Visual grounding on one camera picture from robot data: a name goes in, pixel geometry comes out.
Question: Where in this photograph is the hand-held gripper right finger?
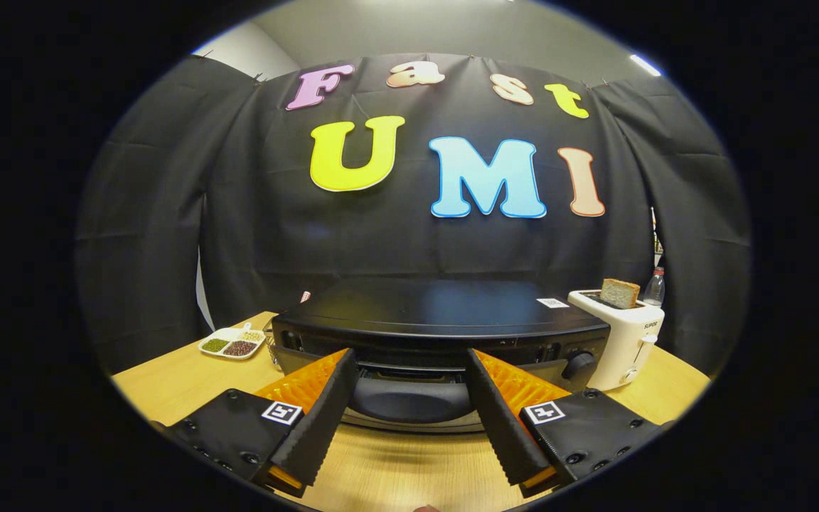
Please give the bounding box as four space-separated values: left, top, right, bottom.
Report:
465 348 666 498

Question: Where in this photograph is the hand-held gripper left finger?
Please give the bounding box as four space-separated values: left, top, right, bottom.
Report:
161 348 359 498

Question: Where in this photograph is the black toaster oven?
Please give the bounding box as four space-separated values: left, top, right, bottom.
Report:
271 277 611 434

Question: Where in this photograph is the white pop-up toaster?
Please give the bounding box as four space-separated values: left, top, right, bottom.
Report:
567 288 665 392

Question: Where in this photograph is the white divided bean dish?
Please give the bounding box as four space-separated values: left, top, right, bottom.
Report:
198 324 267 361

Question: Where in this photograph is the brown bread slice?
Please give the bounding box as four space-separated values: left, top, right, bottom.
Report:
599 278 641 310

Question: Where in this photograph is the clear plastic bottle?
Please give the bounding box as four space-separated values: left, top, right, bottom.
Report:
643 267 666 306

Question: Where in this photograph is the small metal wire rack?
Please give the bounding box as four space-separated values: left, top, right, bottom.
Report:
263 320 284 372

